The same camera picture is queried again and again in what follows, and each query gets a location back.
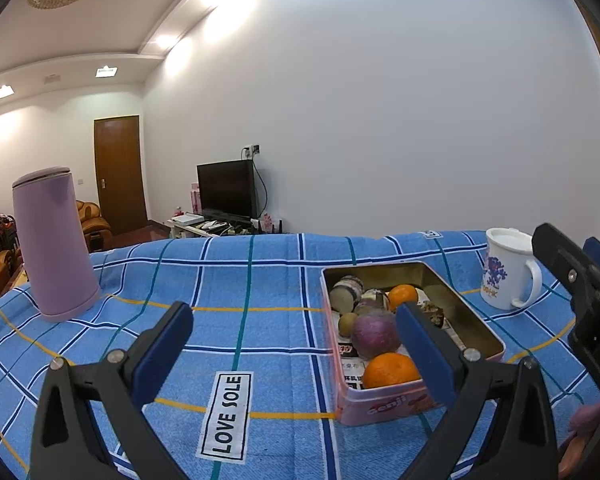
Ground white mug blue print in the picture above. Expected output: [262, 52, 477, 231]
[480, 227, 544, 311]

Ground white tv stand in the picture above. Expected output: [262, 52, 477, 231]
[164, 212, 286, 240]

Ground medium orange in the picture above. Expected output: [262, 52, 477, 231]
[388, 284, 420, 311]

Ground purple sweet potato piece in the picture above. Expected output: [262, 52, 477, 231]
[357, 287, 391, 317]
[329, 275, 365, 311]

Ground pink metal tin box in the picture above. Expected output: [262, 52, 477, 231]
[320, 261, 507, 427]

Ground round purple fruit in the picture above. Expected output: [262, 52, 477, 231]
[351, 311, 402, 361]

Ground lilac thermos bottle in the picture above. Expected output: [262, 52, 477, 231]
[11, 166, 102, 323]

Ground black power cable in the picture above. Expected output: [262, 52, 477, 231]
[252, 157, 270, 218]

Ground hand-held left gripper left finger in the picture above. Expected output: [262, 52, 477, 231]
[28, 301, 195, 480]

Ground yellow leather armchair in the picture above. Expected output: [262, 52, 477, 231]
[75, 200, 113, 251]

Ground person's right hand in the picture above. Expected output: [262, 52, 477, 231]
[559, 402, 600, 478]

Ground brown passion fruit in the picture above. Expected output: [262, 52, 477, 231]
[417, 302, 447, 330]

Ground brown wooden door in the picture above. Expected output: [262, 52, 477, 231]
[93, 115, 148, 235]

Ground large orange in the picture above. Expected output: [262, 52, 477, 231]
[362, 352, 422, 390]

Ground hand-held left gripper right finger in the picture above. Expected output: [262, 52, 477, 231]
[395, 301, 561, 480]

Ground printed paper leaflet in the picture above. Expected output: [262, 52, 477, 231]
[336, 310, 468, 392]

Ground blue plaid tablecloth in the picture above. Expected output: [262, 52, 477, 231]
[0, 230, 600, 480]

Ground black television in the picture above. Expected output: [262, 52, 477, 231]
[196, 159, 260, 220]

